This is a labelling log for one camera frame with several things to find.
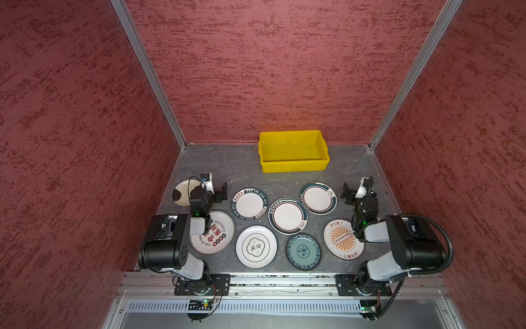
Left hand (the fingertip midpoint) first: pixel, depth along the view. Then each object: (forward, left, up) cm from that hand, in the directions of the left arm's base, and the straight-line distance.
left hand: (217, 185), depth 93 cm
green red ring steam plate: (-2, -49, -7) cm, 50 cm away
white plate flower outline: (-25, -20, -7) cm, 33 cm away
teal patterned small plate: (-27, -39, -7) cm, 48 cm away
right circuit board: (-45, -61, -8) cm, 76 cm away
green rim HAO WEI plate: (-5, -16, -7) cm, 18 cm away
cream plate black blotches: (+1, +19, -7) cm, 20 cm away
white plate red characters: (-22, -3, -7) cm, 23 cm away
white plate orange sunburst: (-22, -55, -8) cm, 60 cm away
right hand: (0, -64, +1) cm, 64 cm away
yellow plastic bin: (+30, -39, -8) cm, 50 cm away
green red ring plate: (-11, -33, -8) cm, 36 cm away
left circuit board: (-45, 0, -8) cm, 46 cm away
